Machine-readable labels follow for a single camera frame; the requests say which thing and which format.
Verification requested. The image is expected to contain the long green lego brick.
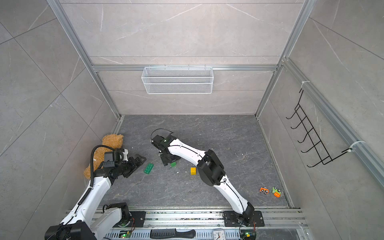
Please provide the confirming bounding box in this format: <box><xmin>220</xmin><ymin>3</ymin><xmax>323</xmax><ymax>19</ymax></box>
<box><xmin>144</xmin><ymin>163</ymin><xmax>154</xmax><ymax>175</ymax></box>

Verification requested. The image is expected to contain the yellow lego brick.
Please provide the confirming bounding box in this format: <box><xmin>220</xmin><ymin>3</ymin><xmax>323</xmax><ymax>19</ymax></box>
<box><xmin>190</xmin><ymin>167</ymin><xmax>197</xmax><ymax>176</ymax></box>

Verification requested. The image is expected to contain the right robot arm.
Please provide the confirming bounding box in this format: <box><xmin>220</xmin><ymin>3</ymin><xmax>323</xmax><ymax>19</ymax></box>
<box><xmin>151</xmin><ymin>135</ymin><xmax>255</xmax><ymax>226</ymax></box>

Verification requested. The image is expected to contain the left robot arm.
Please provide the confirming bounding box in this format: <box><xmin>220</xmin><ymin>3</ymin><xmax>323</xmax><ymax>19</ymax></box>
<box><xmin>44</xmin><ymin>155</ymin><xmax>147</xmax><ymax>240</ymax></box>

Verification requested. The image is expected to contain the brown teddy bear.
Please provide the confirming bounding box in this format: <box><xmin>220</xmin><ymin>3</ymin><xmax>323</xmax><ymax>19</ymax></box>
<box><xmin>84</xmin><ymin>134</ymin><xmax>124</xmax><ymax>180</ymax></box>

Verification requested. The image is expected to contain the green orange toy car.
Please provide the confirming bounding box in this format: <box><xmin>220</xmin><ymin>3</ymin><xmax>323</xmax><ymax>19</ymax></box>
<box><xmin>271</xmin><ymin>187</ymin><xmax>282</xmax><ymax>198</ymax></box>

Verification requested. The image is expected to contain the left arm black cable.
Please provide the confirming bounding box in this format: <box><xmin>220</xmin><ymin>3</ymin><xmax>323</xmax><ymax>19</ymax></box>
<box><xmin>89</xmin><ymin>144</ymin><xmax>116</xmax><ymax>181</ymax></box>

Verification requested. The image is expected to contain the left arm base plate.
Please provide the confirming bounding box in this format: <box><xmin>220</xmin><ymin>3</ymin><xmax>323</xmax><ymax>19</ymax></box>
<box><xmin>113</xmin><ymin>211</ymin><xmax>147</xmax><ymax>228</ymax></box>

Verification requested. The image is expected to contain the aluminium mounting rail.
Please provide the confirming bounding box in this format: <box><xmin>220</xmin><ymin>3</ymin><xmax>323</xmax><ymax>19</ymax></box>
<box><xmin>56</xmin><ymin>208</ymin><xmax>310</xmax><ymax>231</ymax></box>

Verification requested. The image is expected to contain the white wire mesh basket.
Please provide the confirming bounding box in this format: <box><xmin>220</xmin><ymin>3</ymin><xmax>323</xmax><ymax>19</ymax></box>
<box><xmin>142</xmin><ymin>66</ymin><xmax>214</xmax><ymax>95</ymax></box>

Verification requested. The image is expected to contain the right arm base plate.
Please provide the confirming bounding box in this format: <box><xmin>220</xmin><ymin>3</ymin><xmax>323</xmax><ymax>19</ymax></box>
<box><xmin>223</xmin><ymin>211</ymin><xmax>265</xmax><ymax>227</ymax></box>

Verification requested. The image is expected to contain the black wire hook rack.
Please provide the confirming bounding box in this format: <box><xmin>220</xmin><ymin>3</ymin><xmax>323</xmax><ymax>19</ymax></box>
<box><xmin>286</xmin><ymin>89</ymin><xmax>353</xmax><ymax>168</ymax></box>

